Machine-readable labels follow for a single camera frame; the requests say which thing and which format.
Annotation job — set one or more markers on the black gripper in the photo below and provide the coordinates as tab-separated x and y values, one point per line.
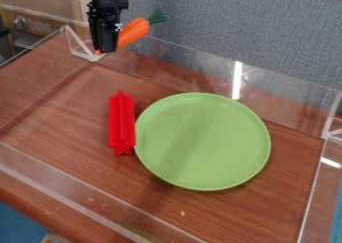
107	10

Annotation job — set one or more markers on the orange toy carrot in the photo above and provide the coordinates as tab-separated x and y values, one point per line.
137	29

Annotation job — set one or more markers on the cardboard box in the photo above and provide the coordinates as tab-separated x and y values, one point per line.
49	0

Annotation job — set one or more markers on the wooden shelf with knob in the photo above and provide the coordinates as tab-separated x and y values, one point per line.
39	23

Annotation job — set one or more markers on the green round plate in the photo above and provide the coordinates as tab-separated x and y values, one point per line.
202	142

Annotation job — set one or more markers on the clear acrylic triangle bracket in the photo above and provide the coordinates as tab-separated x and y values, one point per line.
79	47

